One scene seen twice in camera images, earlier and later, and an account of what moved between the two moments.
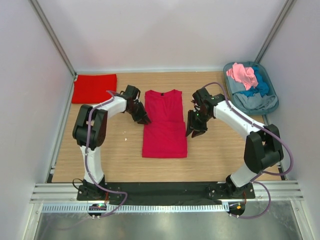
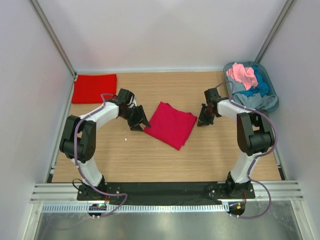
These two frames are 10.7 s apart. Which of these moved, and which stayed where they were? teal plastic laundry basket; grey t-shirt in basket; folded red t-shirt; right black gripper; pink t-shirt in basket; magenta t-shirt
Moved: magenta t-shirt; right black gripper
Stayed: pink t-shirt in basket; teal plastic laundry basket; folded red t-shirt; grey t-shirt in basket
